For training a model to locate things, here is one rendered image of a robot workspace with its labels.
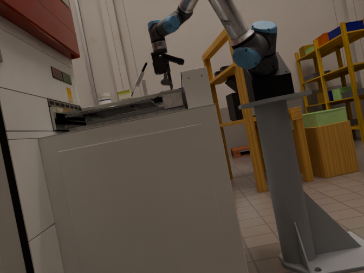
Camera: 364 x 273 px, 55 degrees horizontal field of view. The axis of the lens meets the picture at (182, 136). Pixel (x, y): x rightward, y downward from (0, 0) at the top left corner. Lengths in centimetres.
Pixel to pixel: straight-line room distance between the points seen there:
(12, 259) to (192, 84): 79
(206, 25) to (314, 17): 252
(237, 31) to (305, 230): 99
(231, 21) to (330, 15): 777
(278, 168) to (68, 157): 98
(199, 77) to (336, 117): 280
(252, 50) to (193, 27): 708
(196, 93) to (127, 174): 38
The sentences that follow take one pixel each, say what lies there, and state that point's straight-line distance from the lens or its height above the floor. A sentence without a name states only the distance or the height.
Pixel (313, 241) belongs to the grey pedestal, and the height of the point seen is 8.
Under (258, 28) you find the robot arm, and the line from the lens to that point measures 166.
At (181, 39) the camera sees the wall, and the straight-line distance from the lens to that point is 855.
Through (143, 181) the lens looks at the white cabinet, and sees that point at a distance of 122.
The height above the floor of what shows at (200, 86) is 89.
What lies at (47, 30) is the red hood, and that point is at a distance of 154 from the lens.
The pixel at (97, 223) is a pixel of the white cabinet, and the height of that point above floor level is 49.
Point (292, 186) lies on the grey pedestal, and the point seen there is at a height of 39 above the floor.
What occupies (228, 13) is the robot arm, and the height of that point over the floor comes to 119.
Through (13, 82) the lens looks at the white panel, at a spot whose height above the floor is 100.
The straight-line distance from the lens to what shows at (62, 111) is 157.
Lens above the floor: 75
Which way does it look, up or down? 1 degrees down
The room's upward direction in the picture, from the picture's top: 11 degrees counter-clockwise
